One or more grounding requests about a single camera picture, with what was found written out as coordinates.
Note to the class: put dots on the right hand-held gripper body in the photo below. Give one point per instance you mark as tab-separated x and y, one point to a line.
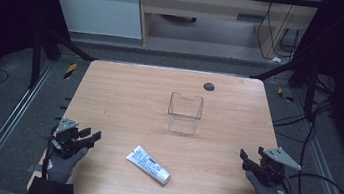
273	167

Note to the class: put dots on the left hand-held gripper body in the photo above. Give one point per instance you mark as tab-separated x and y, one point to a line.
66	140

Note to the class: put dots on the yellow black floor marker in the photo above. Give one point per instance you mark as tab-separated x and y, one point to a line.
285	95
70	71

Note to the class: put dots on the white blue toothpaste tube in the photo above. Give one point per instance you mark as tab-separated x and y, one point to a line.
149	165

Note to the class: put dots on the black metal stand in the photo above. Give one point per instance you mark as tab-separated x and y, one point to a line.
310	88
35	59

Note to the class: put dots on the clear plastic container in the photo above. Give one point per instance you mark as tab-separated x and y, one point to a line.
184	114

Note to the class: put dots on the dark round table grommet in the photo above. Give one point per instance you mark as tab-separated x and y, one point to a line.
209	86

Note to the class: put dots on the white cabinet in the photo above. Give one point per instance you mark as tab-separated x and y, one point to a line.
97	6

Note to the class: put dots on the light wooden desk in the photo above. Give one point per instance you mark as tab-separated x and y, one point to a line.
205	7

